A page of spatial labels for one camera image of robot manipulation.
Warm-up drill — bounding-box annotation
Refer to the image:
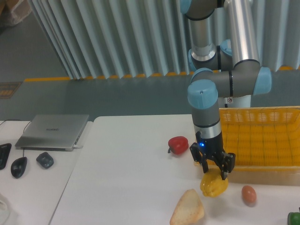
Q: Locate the red bell pepper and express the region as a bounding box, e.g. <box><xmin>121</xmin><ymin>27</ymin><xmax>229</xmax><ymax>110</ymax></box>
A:
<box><xmin>168</xmin><ymin>136</ymin><xmax>189</xmax><ymax>155</ymax></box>

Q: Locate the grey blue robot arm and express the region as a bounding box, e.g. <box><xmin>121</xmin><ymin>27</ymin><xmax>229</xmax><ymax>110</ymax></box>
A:
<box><xmin>180</xmin><ymin>0</ymin><xmax>272</xmax><ymax>180</ymax></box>

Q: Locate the yellow plastic basket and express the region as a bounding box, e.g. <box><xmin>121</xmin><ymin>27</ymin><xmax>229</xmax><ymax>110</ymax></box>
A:
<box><xmin>200</xmin><ymin>107</ymin><xmax>300</xmax><ymax>172</ymax></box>

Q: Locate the black mouse cable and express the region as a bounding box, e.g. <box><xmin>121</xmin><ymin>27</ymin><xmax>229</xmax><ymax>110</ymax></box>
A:
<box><xmin>0</xmin><ymin>119</ymin><xmax>32</xmax><ymax>158</ymax></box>

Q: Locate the white laptop cable plug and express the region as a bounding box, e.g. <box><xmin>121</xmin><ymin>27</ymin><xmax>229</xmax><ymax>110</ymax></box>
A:
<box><xmin>73</xmin><ymin>145</ymin><xmax>83</xmax><ymax>149</ymax></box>

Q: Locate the black computer mouse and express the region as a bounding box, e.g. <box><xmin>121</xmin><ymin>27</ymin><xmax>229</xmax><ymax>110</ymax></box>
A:
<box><xmin>11</xmin><ymin>157</ymin><xmax>28</xmax><ymax>179</ymax></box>

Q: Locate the slice of bread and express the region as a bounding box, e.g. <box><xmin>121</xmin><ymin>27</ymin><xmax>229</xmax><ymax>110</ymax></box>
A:
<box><xmin>170</xmin><ymin>189</ymin><xmax>204</xmax><ymax>225</ymax></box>

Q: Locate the silver laptop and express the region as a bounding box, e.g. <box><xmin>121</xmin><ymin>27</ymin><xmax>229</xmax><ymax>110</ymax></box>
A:
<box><xmin>15</xmin><ymin>114</ymin><xmax>89</xmax><ymax>151</ymax></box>

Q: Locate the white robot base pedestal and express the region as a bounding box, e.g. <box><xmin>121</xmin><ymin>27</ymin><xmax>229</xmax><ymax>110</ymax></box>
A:
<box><xmin>218</xmin><ymin>95</ymin><xmax>251</xmax><ymax>108</ymax></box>

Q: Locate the dark grey small device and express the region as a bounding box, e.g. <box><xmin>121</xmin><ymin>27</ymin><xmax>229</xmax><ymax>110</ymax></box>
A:
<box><xmin>36</xmin><ymin>152</ymin><xmax>54</xmax><ymax>169</ymax></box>

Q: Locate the green pepper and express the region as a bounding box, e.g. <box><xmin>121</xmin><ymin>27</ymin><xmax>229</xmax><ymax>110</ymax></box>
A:
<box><xmin>287</xmin><ymin>212</ymin><xmax>300</xmax><ymax>225</ymax></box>

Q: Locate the yellow bell pepper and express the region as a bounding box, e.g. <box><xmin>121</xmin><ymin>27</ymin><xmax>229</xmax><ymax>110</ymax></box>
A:
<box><xmin>200</xmin><ymin>169</ymin><xmax>229</xmax><ymax>197</ymax></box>

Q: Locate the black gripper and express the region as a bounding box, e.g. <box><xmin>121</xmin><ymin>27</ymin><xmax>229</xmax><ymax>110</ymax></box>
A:
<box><xmin>189</xmin><ymin>131</ymin><xmax>236</xmax><ymax>180</ymax></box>

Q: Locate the black keyboard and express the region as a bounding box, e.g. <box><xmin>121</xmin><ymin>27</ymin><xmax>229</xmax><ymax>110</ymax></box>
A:
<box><xmin>0</xmin><ymin>143</ymin><xmax>12</xmax><ymax>170</ymax></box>

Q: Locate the brown egg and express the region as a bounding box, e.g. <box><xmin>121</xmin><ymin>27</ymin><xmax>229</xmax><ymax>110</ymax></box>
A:
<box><xmin>241</xmin><ymin>185</ymin><xmax>257</xmax><ymax>204</ymax></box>

